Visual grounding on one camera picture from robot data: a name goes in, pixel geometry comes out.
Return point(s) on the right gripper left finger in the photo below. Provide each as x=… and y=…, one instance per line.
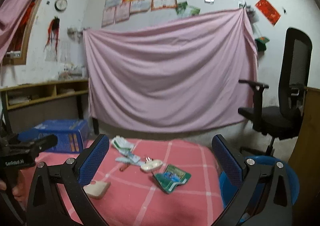
x=45, y=204

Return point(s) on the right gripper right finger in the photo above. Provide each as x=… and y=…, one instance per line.
x=263, y=196

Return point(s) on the white phone with case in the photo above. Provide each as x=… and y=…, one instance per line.
x=96, y=189

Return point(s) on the green snack wrapper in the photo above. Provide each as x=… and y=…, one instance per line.
x=171, y=178

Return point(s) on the white green paper packet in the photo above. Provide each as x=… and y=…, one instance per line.
x=121, y=143

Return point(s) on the white power adapter plug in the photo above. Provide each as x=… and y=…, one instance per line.
x=151, y=165

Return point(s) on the person's left hand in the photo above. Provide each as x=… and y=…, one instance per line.
x=19, y=190

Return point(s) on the blue plastic bucket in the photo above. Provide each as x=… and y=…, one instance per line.
x=228, y=190

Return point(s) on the wooden shelf desk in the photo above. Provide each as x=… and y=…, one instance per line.
x=27, y=95

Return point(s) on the wooden cabinet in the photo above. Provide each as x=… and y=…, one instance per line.
x=305, y=161

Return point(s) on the blue cardboard box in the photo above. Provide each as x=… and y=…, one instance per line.
x=71, y=134

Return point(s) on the large pink hanging sheet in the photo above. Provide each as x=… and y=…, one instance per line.
x=181, y=76

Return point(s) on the green hanging box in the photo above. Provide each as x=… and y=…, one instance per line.
x=261, y=43

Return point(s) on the wooden window frame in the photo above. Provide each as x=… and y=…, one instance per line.
x=17, y=51

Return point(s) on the red tassel wall ornament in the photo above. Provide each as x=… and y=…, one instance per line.
x=53, y=33

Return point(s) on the round wall clock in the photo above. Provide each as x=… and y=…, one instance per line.
x=61, y=5

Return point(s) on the red paper on wall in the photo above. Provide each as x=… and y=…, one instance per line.
x=268, y=11

